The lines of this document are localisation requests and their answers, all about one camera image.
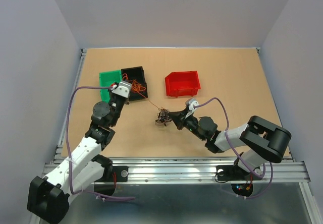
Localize green plastic bin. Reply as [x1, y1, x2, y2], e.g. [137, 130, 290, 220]
[99, 70, 122, 102]

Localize red plastic bin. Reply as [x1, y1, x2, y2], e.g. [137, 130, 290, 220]
[165, 71, 201, 97]

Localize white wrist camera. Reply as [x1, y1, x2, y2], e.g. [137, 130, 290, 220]
[185, 98, 199, 118]
[111, 80, 132, 98]

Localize black plastic bin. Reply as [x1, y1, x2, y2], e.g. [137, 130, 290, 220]
[121, 66, 148, 101]

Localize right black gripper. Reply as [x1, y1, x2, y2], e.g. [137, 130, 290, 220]
[168, 108, 205, 141]

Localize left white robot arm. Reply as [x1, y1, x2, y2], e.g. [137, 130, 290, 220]
[27, 91, 128, 223]

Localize black and orange cables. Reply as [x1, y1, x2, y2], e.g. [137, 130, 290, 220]
[146, 98, 175, 127]

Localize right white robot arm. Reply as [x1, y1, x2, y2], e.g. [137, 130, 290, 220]
[168, 109, 292, 181]

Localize aluminium table side frame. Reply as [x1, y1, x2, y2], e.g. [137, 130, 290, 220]
[54, 47, 88, 159]

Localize aluminium mounting rail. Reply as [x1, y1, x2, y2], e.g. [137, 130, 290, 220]
[42, 158, 310, 184]

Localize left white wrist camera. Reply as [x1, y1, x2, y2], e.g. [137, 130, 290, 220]
[111, 80, 132, 98]

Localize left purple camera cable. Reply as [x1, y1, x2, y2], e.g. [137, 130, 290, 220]
[66, 85, 136, 201]

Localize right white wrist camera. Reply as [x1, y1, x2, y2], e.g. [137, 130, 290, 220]
[185, 98, 199, 118]

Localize orange cable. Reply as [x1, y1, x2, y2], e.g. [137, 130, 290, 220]
[123, 74, 147, 93]

